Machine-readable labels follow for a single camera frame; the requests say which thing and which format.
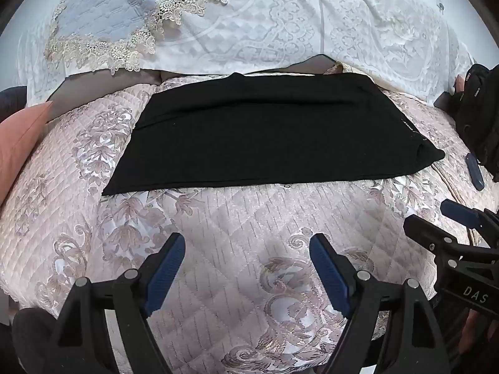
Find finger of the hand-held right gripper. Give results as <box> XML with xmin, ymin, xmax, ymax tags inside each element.
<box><xmin>440</xmin><ymin>199</ymin><xmax>499</xmax><ymax>247</ymax></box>
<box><xmin>403</xmin><ymin>215</ymin><xmax>472</xmax><ymax>266</ymax></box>

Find blue-grey lace-trimmed cloth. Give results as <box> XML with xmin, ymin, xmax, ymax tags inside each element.
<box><xmin>45</xmin><ymin>0</ymin><xmax>250</xmax><ymax>74</ymax></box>

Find white lace sofa cover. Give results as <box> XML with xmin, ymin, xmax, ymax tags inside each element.
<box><xmin>16</xmin><ymin>0</ymin><xmax>474</xmax><ymax>110</ymax></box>

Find black backpack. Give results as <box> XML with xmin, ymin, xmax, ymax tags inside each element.
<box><xmin>454</xmin><ymin>63</ymin><xmax>499</xmax><ymax>182</ymax></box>

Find person's right hand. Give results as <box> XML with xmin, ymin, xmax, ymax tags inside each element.
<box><xmin>459</xmin><ymin>312</ymin><xmax>499</xmax><ymax>355</ymax></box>

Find pink pillow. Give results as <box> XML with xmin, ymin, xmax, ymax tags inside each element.
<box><xmin>0</xmin><ymin>100</ymin><xmax>53</xmax><ymax>207</ymax></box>

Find black pants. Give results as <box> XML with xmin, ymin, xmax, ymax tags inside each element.
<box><xmin>102</xmin><ymin>72</ymin><xmax>446</xmax><ymax>196</ymax></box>

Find pink quilted floral bedspread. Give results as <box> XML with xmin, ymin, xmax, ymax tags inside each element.
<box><xmin>0</xmin><ymin>72</ymin><xmax>480</xmax><ymax>374</ymax></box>

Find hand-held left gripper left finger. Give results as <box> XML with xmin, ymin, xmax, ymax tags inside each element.
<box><xmin>49</xmin><ymin>233</ymin><xmax>187</xmax><ymax>374</ymax></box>

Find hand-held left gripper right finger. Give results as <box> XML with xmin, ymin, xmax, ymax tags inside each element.
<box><xmin>309</xmin><ymin>233</ymin><xmax>453</xmax><ymax>374</ymax></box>

